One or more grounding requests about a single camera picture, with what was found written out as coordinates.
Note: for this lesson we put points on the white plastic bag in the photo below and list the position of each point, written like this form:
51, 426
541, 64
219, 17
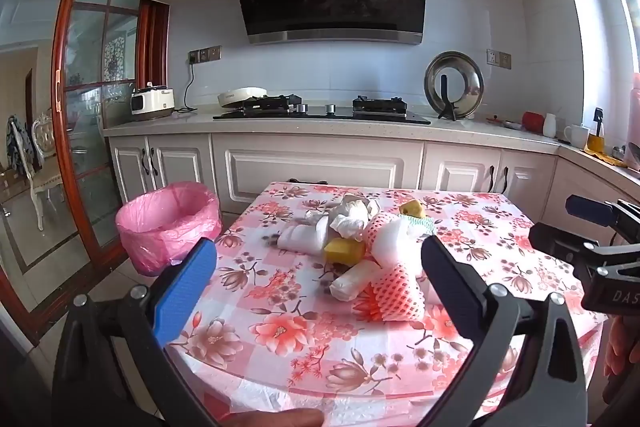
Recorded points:
350, 224
300, 234

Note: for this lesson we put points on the black lid stand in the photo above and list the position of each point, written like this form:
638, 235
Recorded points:
446, 99

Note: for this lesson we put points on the person's right hand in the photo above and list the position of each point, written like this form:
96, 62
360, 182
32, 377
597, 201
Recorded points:
622, 352

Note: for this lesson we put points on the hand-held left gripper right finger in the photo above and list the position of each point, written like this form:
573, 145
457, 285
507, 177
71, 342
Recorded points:
447, 287

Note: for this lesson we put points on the pink floral tablecloth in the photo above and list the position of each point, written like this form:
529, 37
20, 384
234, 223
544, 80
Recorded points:
310, 347

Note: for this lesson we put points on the black gas stove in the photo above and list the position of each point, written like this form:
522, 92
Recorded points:
320, 113

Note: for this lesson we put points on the white foam roll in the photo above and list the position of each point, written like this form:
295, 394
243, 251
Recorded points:
352, 282

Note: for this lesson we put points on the red cup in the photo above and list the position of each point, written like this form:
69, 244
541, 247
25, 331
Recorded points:
533, 122

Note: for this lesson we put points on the bin with pink bag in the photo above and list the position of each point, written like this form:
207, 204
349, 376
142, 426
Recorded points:
165, 222

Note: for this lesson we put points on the yellow sponge block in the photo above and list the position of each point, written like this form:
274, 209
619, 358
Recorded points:
342, 251

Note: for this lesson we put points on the beige wall socket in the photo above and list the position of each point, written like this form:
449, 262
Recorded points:
499, 58

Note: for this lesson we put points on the dark patterned garment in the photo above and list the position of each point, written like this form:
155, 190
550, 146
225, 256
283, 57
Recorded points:
17, 142

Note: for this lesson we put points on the white mug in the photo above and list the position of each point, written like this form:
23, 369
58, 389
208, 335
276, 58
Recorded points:
577, 136

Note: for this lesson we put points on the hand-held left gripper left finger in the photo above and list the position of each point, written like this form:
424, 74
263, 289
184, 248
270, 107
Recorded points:
185, 292

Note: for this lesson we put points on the wooden glass sliding door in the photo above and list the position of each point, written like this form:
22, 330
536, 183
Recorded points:
85, 107

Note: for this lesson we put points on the white bottle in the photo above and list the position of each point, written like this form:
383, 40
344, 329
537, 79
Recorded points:
550, 126

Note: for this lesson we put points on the kitchen counter with cabinets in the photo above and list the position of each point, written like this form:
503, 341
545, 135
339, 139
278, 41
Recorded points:
320, 172

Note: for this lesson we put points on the white rice cooker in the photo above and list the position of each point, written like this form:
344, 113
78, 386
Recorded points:
152, 102

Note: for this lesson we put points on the steel pot lid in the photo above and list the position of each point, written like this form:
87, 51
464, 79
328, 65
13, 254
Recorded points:
467, 77

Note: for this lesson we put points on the wall socket with plug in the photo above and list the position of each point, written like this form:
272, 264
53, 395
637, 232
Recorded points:
205, 55

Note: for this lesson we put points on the yellow jar with brush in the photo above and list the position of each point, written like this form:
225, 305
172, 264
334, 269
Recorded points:
595, 139

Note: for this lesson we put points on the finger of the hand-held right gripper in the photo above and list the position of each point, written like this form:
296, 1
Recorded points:
560, 242
590, 209

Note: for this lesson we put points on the person's left hand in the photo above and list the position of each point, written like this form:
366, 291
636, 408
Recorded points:
285, 418

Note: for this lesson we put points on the white electric pan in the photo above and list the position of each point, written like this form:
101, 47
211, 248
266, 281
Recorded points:
240, 97

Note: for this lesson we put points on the yellow sponge with hole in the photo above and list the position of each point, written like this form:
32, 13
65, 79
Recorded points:
412, 208

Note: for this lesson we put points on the white dining chair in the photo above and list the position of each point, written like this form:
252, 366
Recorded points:
42, 167

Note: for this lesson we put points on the paper cup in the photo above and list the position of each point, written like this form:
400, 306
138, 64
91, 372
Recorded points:
362, 203

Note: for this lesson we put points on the pink white foam fruit net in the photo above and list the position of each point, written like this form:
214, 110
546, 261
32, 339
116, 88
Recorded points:
385, 232

